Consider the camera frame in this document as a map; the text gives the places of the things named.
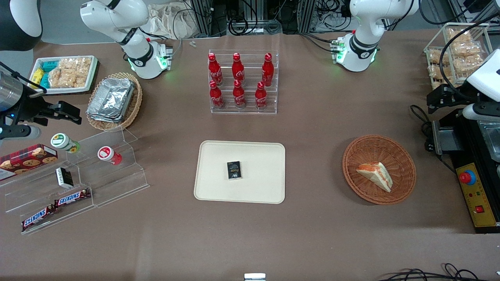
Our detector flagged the small black white box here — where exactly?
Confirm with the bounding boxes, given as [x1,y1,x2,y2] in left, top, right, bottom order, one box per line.
[55,167,74,189]

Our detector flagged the oval light wicker basket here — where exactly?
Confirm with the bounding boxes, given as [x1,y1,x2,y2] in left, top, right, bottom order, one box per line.
[86,72,143,131]

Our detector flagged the Snickers chocolate bar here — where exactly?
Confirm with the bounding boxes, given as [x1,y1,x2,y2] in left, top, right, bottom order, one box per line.
[54,189,91,207]
[21,206,57,232]

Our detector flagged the red capped small bottle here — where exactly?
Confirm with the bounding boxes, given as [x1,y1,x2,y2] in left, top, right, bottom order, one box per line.
[97,146,122,165]

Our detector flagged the aluminium frame post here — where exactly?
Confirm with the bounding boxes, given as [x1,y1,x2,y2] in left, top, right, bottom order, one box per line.
[298,0,316,34]
[189,0,214,37]

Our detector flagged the clear acrylic step stand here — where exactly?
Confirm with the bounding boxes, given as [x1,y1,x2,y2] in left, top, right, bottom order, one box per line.
[0,126,150,235]

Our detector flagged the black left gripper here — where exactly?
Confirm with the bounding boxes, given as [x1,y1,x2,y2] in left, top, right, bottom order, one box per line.
[427,84,485,115]

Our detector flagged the triangular sandwich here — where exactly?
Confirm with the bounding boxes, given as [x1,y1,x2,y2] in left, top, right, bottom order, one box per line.
[356,161,393,193]

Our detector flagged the bagged fried snack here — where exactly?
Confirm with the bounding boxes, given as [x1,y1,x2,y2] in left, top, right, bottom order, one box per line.
[429,64,455,89]
[451,54,487,75]
[428,49,450,65]
[446,28,483,55]

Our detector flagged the round brown wicker basket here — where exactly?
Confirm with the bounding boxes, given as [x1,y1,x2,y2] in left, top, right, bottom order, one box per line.
[342,135,417,205]

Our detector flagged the green capped small bottle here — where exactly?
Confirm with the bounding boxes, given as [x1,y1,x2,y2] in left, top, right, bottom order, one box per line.
[50,133,81,153]

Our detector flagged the rice cracker packet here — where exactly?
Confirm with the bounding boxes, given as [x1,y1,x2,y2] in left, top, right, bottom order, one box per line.
[61,57,93,87]
[49,67,77,89]

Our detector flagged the white rectangular snack tray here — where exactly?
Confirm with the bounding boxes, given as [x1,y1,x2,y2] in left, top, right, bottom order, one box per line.
[30,55,98,94]

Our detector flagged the small black card box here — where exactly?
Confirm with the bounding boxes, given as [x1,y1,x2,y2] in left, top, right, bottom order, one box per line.
[227,161,242,180]

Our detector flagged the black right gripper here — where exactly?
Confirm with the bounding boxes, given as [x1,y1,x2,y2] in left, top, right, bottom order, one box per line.
[15,95,83,126]

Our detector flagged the white wire rack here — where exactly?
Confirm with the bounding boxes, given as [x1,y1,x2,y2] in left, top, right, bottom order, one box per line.
[424,23,493,104]

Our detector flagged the coiled black cable bundle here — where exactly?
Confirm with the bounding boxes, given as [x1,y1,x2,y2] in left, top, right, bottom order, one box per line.
[227,14,282,36]

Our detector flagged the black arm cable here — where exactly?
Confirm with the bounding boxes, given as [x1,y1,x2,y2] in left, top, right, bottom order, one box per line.
[418,0,500,103]

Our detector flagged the yellow control box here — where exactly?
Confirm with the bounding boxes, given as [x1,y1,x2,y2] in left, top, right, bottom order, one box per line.
[432,107,500,235]

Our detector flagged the white cloth bag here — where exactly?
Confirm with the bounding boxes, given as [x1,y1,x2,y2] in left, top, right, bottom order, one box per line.
[146,3,200,39]

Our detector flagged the black floor cables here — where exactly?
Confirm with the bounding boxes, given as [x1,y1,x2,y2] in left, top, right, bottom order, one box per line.
[377,263,493,281]

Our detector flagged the beige rectangular serving tray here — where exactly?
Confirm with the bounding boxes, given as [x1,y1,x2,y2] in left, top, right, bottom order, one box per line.
[194,140,286,205]

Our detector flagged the red cola bottle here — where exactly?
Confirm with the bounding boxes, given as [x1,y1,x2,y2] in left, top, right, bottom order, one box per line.
[209,80,225,110]
[232,80,246,109]
[255,81,268,110]
[232,53,245,84]
[262,53,275,87]
[208,53,223,86]

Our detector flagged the stacked aluminium foil containers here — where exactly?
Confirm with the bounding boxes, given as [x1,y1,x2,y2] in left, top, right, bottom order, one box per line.
[87,77,136,124]

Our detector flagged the clear acrylic bottle rack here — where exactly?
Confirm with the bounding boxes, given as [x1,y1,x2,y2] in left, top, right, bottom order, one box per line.
[208,50,279,115]

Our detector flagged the red cookie box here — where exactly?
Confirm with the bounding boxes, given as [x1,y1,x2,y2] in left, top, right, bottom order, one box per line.
[0,144,59,181]

